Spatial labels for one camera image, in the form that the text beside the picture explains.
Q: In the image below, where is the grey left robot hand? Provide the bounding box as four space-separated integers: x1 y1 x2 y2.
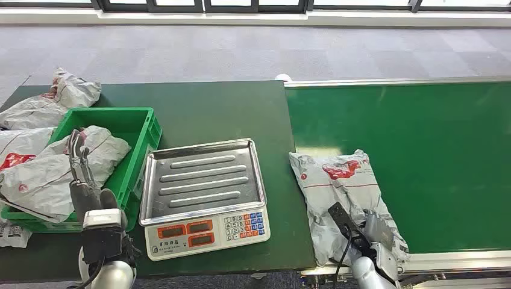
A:
66 129 129 231

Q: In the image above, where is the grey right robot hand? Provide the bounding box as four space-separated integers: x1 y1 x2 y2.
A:
361 209 409 281

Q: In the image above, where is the grey poly mailer package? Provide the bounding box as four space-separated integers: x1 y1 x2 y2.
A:
289 149 410 267

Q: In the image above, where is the large crumpled grey mailer package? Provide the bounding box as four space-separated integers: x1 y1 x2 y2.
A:
0 125 132 224

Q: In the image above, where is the small white labelled package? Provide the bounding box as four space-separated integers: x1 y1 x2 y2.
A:
0 221 33 249

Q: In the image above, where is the green conveyor belt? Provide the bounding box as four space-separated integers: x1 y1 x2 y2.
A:
285 81 511 255

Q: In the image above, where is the grey mailer with red print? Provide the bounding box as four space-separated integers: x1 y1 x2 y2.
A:
0 127 55 172

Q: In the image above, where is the green plastic crate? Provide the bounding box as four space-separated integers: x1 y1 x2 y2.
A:
1 107 163 234

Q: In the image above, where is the electronic scale with steel tray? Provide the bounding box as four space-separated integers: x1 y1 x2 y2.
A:
138 138 271 263

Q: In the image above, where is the white window sill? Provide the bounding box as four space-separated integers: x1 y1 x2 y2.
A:
0 7 511 28

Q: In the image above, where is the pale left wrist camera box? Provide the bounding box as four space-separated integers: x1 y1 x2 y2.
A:
81 208 125 265

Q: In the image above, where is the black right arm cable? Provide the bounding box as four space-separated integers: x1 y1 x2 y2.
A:
332 231 354 289

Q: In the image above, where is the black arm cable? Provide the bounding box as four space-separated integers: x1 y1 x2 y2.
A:
67 255 105 289
332 231 354 289

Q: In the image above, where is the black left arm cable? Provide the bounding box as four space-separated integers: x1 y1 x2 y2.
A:
67 255 105 289

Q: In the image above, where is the black window frame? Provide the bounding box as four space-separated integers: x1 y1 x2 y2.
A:
0 0 511 13

